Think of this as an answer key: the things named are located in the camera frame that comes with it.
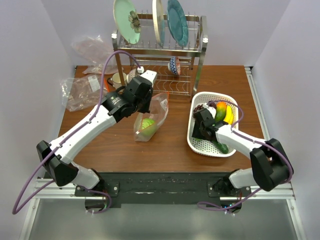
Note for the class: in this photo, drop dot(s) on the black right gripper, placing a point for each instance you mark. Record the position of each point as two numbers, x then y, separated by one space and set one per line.
196 133

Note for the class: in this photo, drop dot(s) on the dark green cucumber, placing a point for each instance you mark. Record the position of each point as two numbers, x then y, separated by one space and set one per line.
223 148

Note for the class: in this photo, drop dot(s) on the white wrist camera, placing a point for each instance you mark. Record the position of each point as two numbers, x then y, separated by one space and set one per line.
206 106
150 75

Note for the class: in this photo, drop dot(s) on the mint green floral plate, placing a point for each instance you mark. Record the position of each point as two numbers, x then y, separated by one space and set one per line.
127 20

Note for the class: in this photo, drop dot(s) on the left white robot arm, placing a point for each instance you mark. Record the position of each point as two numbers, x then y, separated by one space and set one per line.
57 156

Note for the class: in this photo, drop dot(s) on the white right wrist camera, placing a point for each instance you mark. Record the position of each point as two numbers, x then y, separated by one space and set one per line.
206 106

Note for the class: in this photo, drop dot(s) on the red yellow mango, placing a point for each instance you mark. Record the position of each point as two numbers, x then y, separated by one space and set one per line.
221 109

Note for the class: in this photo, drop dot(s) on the green cabbage toy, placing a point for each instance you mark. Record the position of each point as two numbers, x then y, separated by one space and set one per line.
148 124

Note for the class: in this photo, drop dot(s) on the cream rimmed plate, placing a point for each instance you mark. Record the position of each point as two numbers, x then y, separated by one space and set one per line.
158 22

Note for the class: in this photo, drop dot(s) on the cream enamel mug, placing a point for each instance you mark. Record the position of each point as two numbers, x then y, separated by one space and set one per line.
115 80

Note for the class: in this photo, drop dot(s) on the white perforated plastic basket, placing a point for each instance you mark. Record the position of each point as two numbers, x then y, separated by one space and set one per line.
201 146

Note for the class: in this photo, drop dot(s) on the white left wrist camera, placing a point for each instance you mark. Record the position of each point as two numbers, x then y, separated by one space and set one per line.
150 75

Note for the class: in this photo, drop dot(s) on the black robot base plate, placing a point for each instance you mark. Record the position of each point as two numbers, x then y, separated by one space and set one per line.
169 188

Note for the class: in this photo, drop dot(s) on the teal blue plate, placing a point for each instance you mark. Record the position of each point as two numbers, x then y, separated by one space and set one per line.
177 23

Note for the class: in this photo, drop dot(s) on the steel two-tier dish rack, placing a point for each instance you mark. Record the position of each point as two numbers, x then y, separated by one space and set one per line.
153 57

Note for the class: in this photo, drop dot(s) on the dark red grape bunch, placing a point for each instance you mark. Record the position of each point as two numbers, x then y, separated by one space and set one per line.
200 107

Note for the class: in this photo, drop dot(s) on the yellow banana bunch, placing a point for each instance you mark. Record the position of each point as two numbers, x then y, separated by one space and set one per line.
229 117

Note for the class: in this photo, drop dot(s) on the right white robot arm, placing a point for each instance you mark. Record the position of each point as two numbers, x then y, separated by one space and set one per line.
270 166

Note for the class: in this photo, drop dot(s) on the blue white patterned bowl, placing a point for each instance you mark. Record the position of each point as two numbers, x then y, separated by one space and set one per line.
174 66

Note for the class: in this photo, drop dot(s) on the crumpled clear bag at back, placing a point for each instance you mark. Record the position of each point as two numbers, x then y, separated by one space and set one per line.
94 50

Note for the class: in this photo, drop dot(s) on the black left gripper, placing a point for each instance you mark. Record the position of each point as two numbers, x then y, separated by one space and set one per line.
146 108

